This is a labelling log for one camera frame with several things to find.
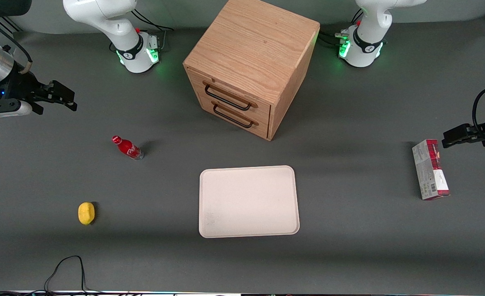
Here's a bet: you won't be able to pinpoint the black left base cables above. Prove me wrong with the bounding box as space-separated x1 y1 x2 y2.
319 30 350 48

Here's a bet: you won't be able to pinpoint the wooden drawer front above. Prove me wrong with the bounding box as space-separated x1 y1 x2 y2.
197 91 271 140
186 66 273 125

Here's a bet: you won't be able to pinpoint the black base cables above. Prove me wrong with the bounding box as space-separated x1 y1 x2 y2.
129 8 174 54
319 30 350 48

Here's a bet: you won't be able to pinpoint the wooden drawer cabinet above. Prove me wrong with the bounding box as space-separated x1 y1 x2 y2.
183 0 321 141

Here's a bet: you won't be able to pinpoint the thin black looped cable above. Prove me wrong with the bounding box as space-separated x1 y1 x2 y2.
0 255 103 295

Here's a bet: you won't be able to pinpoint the red coke bottle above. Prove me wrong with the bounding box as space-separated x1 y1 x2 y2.
111 135 144 161

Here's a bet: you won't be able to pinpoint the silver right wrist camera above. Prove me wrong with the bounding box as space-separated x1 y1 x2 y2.
0 100 34 120

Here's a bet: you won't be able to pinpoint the grey and red carton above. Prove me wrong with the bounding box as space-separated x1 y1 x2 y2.
411 139 451 201

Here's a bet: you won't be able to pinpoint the black metal drawer handle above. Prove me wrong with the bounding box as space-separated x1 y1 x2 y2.
212 101 259 129
203 81 259 112

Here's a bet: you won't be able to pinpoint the beige plastic tray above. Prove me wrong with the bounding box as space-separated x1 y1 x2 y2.
199 165 300 239

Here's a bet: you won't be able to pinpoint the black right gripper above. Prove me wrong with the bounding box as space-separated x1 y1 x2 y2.
0 73 78 116

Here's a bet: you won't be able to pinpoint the yellow lemon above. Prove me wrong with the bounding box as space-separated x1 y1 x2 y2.
78 202 96 226

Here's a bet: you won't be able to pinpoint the aluminium frame rail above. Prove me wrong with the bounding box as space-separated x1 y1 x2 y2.
0 12 22 34

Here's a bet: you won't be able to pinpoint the black right base cables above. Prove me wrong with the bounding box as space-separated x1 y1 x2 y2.
129 8 174 54

